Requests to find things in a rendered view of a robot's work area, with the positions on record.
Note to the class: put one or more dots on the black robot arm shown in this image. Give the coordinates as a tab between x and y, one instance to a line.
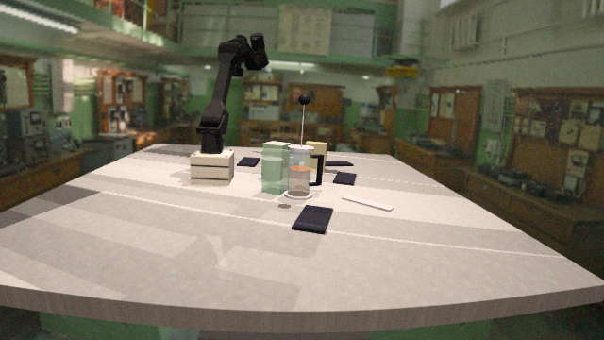
215	115

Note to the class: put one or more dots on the white flat bar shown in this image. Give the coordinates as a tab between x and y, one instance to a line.
368	203

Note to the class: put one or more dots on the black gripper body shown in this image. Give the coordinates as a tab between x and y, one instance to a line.
238	70

